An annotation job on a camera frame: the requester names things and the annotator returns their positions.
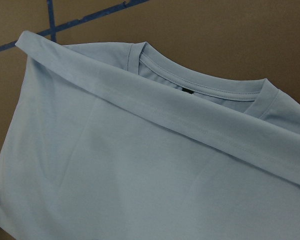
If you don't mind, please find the light blue t-shirt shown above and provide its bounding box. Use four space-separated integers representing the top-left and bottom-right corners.
0 31 300 240

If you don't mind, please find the brown paper table cover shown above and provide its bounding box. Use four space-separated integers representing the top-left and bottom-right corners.
0 0 300 176

